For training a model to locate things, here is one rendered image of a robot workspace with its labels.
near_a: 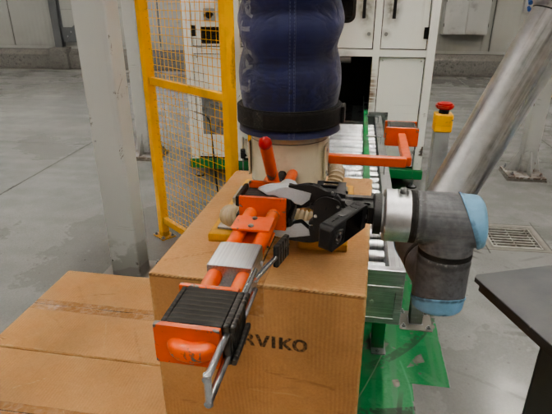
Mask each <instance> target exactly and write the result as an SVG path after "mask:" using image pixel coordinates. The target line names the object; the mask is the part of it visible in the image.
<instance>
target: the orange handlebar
mask: <svg viewBox="0 0 552 414"><path fill-rule="evenodd" d="M398 149H399V154H400V156H386V155H369V154H339V153H329V163H336V164H351V165H366V166H381V167H396V168H405V167H406V166H408V167H409V166H411V164H412V157H411V153H410V150H409V146H408V142H407V136H406V134H405V133H398ZM297 174H298V173H297V171H296V170H294V169H291V170H289V171H288V172H287V175H286V177H285V178H284V179H291V180H293V181H296V179H297ZM256 215H257V213H256V210H255V209H254V208H252V207H249V208H246V210H245V211H244V213H243V215H238V216H237V217H236V219H235V221H234V222H233V224H232V226H231V227H230V230H232V232H231V234H230V236H229V237H228V239H227V240H226V242H240V243H250V244H259V245H262V246H263V254H264V253H265V249H266V248H269V247H270V245H271V242H272V240H273V239H274V235H275V232H274V229H275V227H276V224H277V222H278V219H279V216H280V213H279V212H278V211H277V210H276V209H270V210H269V211H268V213H267V214H266V216H265V217H256ZM248 276H249V274H248V273H246V272H240V273H238V274H237V275H236V277H235V278H234V280H233V282H232V285H231V287H230V288H240V292H242V289H243V288H244V285H245V283H246V280H247V279H248ZM222 277H223V276H222V274H221V273H220V272H219V271H218V270H216V269H210V270H209V271H208V272H207V274H206V275H205V277H204V278H203V280H202V281H201V283H200V284H206V285H214V286H218V285H219V284H220V282H221V280H222ZM167 347H168V351H169V353H170V355H171V356H172V357H174V358H175V359H176V360H178V361H182V362H185V363H190V364H200V363H203V362H206V361H210V360H211V358H212V356H213V354H214V351H215V349H216V346H215V345H214V344H213V343H210V342H205V341H202V342H191V341H186V340H184V339H181V338H170V339H169V340H168V341H167Z"/></svg>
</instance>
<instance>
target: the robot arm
mask: <svg viewBox="0 0 552 414"><path fill-rule="evenodd" d="M532 1H533V7H532V9H531V10H530V12H529V14H528V16H527V18H526V20H525V21H524V22H523V24H522V26H521V28H520V30H519V31H518V33H517V35H516V37H515V38H514V40H513V42H512V43H511V45H510V47H509V48H508V51H507V52H506V54H505V55H504V58H503V59H502V61H501V63H500V64H499V66H498V68H497V69H496V71H495V73H494V75H493V76H492V78H491V79H490V82H489V84H488V85H487V86H486V88H485V90H484V92H483V94H482V96H481V97H480V99H479V100H478V102H477V104H476V106H475V107H474V109H473V111H472V112H471V115H470V117H469V118H468V119H467V121H466V123H465V125H464V127H463V128H462V130H461V132H460V133H459V135H458V138H457V139H456V140H455V142H454V143H453V146H452V148H451V149H450V151H449V152H448V154H447V156H446V158H445V160H444V161H443V163H442V164H441V166H440V168H439V170H438V172H437V173H436V175H435V177H434V179H433V181H432V182H431V184H430V185H429V187H428V189H427V191H417V190H407V188H406V187H401V189H389V188H386V189H385V190H384V196H383V194H382V193H371V195H350V194H348V191H346V185H347V183H346V182H330V181H318V182H317V184H316V183H311V182H307V183H302V184H297V183H296V182H295V181H293V180H291V179H284V180H283V181H281V182H280V183H270V184H266V185H263V186H259V188H258V191H260V192H262V193H264V194H266V195H267V196H277V197H278V198H286V199H289V200H292V202H293V203H295V204H297V205H303V204H305V203H306V202H307V201H308V200H314V201H315V202H312V203H310V209H312V210H313V217H312V218H311V219H310V220H309V221H304V220H302V219H298V220H295V219H293V222H292V226H291V227H287V228H286V231H282V230H274V232H275V236H276V237H282V236H283V235H284V234H288V235H289V240H292V241H297V242H306V243H311V242H319V244H318V247H320V248H322V249H325V250H327V251H330V252H333V251H334V250H336V249H337V248H338V247H340V246H341V245H342V244H343V243H345V242H346V241H348V240H349V239H350V238H352V237H353V236H355V235H356V234H357V233H359V232H360V231H361V230H362V229H363V228H365V225H366V223H368V224H371V234H380V236H381V239H382V241H390V242H393V244H394V249H395V251H396V253H397V254H398V256H399V257H400V259H401V261H402V263H403V265H404V267H405V269H406V271H407V274H408V276H409V278H410V279H411V281H412V292H411V294H410V296H411V302H412V304H413V305H414V307H416V308H417V309H418V310H419V311H421V312H424V313H426V314H428V315H435V316H451V315H456V314H457V313H459V312H460V311H461V310H462V307H463V303H464V301H465V300H466V297H465V295H466V290H467V282H468V277H469V273H470V268H471V263H472V255H473V250H474V248H476V249H477V250H480V249H481V248H483V247H484V246H485V244H486V240H487V237H488V229H489V221H488V213H487V208H486V205H485V202H484V201H483V199H482V198H481V197H480V196H479V195H478V193H479V192H480V190H481V188H482V187H483V186H484V184H485V182H486V180H487V179H488V177H489V175H490V174H491V173H492V171H493V169H494V168H495V165H496V164H497V163H498V161H499V159H500V158H501V156H502V155H503V153H504V151H505V150H506V149H507V147H508V145H509V143H510V142H511V140H512V138H513V137H514V136H515V134H516V132H517V131H518V128H519V127H520V126H521V125H522V122H523V121H524V119H525V118H526V116H527V114H528V113H529V112H530V110H531V108H532V106H533V105H534V103H535V102H536V100H537V98H538V97H539V95H540V94H541V91H542V90H543V89H544V88H545V85H546V84H547V82H548V81H549V79H550V77H551V76H552V0H532ZM324 183H333V184H338V186H334V185H324ZM312 224H313V226H311V225H312Z"/></svg>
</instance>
